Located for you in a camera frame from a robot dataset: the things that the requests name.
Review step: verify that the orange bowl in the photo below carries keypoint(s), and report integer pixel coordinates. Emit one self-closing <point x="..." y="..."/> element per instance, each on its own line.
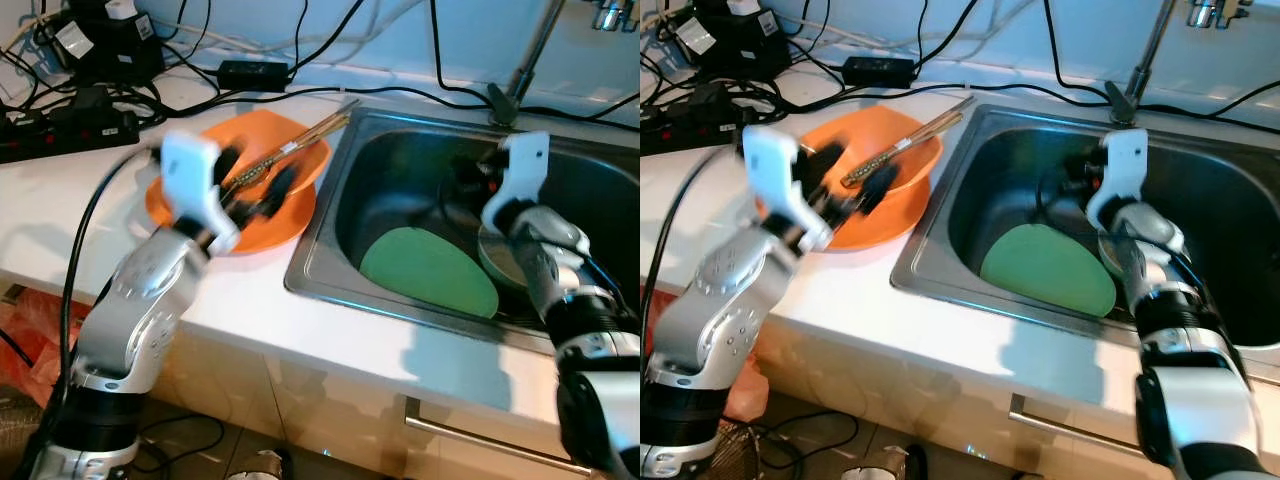
<point x="305" y="165"/>
<point x="910" y="160"/>

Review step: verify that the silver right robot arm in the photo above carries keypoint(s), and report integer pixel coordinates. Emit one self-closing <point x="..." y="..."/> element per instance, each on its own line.
<point x="590" y="320"/>
<point x="1190" y="330"/>

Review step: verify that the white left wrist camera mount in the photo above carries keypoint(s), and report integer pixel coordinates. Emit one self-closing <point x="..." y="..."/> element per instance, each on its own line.
<point x="195" y="175"/>
<point x="780" y="170"/>

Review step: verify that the chrome wall tap fitting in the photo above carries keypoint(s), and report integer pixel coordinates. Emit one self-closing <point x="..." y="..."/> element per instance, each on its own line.
<point x="1215" y="12"/>
<point x="612" y="12"/>

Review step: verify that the black box with white labels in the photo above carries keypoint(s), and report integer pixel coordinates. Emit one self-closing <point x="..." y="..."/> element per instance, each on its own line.
<point x="105" y="45"/>
<point x="735" y="40"/>

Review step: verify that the black power adapter brick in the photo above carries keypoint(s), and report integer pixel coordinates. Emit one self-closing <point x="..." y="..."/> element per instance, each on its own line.
<point x="878" y="70"/>
<point x="253" y="75"/>

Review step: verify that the chrome faucet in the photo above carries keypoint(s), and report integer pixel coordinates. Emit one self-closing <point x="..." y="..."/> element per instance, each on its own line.
<point x="530" y="55"/>
<point x="1145" y="55"/>

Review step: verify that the green plate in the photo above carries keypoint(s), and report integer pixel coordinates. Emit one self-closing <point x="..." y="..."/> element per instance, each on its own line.
<point x="430" y="270"/>
<point x="1050" y="268"/>

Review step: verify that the white kitchen base cabinet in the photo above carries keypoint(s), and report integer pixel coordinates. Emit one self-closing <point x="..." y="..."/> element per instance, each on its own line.
<point x="330" y="400"/>
<point x="900" y="380"/>

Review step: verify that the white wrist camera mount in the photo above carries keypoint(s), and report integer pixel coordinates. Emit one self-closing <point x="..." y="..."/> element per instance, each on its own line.
<point x="195" y="175"/>
<point x="780" y="170"/>
<point x="525" y="165"/>
<point x="1125" y="160"/>

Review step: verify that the black power strip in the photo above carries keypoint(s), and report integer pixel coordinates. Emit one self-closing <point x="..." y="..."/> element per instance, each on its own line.
<point x="70" y="135"/>
<point x="690" y="125"/>

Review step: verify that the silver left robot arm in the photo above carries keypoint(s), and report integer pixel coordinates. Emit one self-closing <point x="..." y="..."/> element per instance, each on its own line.
<point x="140" y="300"/>
<point x="720" y="310"/>

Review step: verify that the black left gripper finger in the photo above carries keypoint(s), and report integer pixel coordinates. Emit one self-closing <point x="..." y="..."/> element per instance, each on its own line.
<point x="875" y="188"/>
<point x="228" y="165"/>
<point x="828" y="163"/>
<point x="278" y="190"/>

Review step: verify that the stainless steel sink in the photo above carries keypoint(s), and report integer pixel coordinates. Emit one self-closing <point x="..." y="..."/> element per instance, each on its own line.
<point x="1010" y="180"/>
<point x="400" y="190"/>

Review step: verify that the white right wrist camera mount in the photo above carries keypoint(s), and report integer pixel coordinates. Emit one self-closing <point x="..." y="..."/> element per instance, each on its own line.
<point x="1125" y="160"/>
<point x="525" y="165"/>

